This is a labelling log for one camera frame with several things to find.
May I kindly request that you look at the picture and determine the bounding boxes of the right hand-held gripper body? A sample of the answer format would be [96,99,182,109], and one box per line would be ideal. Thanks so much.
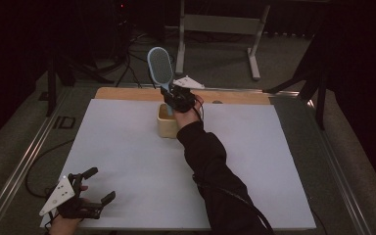
[167,75,206,114]

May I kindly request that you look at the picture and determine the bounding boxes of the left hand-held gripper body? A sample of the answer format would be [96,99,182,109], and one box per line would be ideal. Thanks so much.
[38,173,103,219]

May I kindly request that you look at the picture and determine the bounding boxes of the light blue hairbrush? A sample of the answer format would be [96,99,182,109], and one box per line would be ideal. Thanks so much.
[146,46,176,118]

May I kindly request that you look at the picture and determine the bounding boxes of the yellow square container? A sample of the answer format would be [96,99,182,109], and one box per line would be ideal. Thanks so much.
[157,103,181,139]

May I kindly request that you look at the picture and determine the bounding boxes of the person's right hand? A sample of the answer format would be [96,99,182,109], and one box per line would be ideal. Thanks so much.
[173,94,206,130]

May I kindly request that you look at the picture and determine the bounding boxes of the person's left hand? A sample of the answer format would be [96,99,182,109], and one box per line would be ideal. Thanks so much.
[48,216,83,235]

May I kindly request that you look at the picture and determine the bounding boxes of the pale blue table sheet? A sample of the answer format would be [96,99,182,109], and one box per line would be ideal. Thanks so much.
[39,98,317,230]

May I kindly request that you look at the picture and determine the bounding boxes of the wooden board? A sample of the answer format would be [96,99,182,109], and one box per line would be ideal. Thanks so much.
[94,86,271,106]

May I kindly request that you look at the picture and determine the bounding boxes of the white metal stand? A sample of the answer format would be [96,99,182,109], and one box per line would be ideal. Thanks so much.
[174,0,271,81]

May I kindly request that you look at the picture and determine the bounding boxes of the black tripod stand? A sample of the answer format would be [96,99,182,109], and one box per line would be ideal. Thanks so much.
[262,32,328,131]
[44,48,116,118]

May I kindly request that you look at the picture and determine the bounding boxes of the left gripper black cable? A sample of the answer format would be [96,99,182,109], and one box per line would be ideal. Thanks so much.
[24,139,75,231]

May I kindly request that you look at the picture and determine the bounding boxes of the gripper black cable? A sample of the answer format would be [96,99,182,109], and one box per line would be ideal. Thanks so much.
[191,95,277,235]
[24,139,75,231]

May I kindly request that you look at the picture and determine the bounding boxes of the black floor cables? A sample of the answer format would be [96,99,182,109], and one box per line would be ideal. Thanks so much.
[116,30,176,90]

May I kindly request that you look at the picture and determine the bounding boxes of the metal floor rail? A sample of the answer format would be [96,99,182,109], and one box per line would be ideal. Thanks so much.
[0,87,74,235]
[302,97,375,235]

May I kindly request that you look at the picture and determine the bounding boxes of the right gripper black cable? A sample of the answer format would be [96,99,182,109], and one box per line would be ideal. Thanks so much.
[191,95,277,235]

